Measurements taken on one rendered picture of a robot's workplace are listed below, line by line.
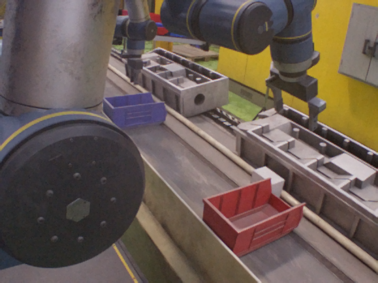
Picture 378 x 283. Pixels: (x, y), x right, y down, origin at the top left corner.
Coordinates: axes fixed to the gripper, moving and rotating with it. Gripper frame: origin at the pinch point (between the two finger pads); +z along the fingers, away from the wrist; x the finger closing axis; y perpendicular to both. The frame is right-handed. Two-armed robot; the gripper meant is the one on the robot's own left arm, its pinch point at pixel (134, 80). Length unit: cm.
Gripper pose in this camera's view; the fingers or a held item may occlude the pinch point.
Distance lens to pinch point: 197.6
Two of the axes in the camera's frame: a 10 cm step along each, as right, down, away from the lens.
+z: -0.9, 8.8, 4.7
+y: 8.5, -1.7, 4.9
